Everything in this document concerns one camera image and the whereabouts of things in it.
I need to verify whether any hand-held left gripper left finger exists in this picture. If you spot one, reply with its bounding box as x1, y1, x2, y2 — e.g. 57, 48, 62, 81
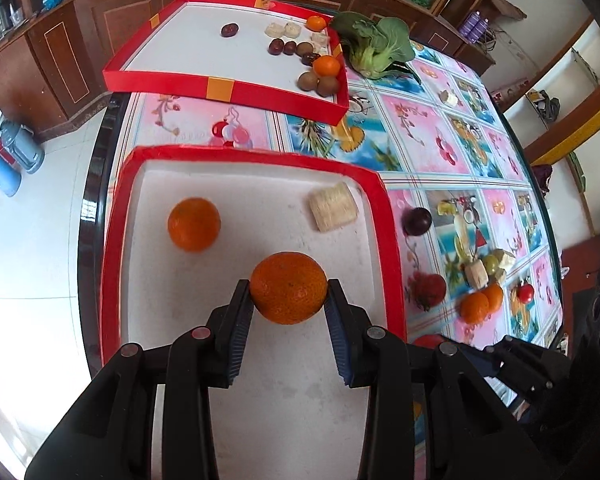
25, 279, 255, 480

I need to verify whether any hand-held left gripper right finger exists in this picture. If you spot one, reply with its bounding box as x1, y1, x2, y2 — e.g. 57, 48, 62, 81
324, 278, 546, 480

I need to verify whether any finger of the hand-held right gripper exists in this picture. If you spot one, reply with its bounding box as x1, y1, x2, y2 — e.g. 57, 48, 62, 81
500, 336, 576, 363
462, 342, 556, 403

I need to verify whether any red tray without tape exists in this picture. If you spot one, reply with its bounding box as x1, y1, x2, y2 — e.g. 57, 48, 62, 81
100, 144, 409, 480

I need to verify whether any dark purple plum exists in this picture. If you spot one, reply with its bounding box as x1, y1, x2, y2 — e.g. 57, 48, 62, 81
402, 207, 433, 237

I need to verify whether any fruit-print tablecloth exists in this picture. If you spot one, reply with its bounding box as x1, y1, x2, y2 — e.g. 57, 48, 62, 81
111, 35, 565, 480

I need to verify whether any grey bag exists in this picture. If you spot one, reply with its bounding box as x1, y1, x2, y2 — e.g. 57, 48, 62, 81
527, 89, 562, 122

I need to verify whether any grey-blue thermos jug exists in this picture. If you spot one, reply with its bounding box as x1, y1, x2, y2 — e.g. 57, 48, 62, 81
0, 120, 46, 175

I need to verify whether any blue thermos jug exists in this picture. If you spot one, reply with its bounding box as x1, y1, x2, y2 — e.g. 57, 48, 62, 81
0, 149, 22, 198

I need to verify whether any red tray with orange tape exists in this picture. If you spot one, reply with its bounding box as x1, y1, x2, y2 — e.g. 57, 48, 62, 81
102, 0, 351, 127

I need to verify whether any green bok choy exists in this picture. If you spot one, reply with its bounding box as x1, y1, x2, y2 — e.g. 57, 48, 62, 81
328, 11, 423, 86

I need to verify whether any steel kettle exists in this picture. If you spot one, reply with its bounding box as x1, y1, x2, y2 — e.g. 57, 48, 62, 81
0, 0, 26, 41

